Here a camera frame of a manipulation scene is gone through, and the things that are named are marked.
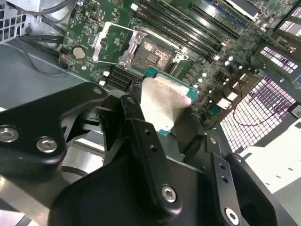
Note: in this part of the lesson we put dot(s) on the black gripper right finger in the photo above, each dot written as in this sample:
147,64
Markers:
225,188

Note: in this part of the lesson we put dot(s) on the metal socket cover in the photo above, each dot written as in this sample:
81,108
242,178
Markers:
98,44

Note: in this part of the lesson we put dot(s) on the silver green CPU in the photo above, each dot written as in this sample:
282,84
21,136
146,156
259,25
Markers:
162,101

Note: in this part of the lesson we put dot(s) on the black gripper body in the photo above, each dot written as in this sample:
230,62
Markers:
105,200

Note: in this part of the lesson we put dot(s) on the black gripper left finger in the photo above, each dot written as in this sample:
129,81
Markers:
35,122

